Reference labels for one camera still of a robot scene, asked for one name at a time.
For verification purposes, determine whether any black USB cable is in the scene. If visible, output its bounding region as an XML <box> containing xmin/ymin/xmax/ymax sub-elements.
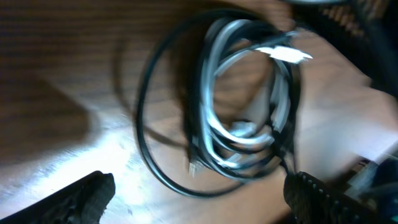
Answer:
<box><xmin>134</xmin><ymin>9</ymin><xmax>302</xmax><ymax>199</ymax></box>

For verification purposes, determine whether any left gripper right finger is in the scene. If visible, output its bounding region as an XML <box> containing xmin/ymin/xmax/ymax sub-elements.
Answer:
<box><xmin>284</xmin><ymin>172</ymin><xmax>389</xmax><ymax>224</ymax></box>

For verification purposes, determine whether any white USB cable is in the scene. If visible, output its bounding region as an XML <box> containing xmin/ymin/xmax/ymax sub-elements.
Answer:
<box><xmin>198</xmin><ymin>19</ymin><xmax>313</xmax><ymax>169</ymax></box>

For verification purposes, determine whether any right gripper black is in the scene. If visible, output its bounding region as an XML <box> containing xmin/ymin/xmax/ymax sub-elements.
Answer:
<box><xmin>292</xmin><ymin>0</ymin><xmax>397</xmax><ymax>96</ymax></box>

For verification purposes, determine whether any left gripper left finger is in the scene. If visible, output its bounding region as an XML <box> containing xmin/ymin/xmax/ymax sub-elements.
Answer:
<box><xmin>1</xmin><ymin>170</ymin><xmax>116</xmax><ymax>224</ymax></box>

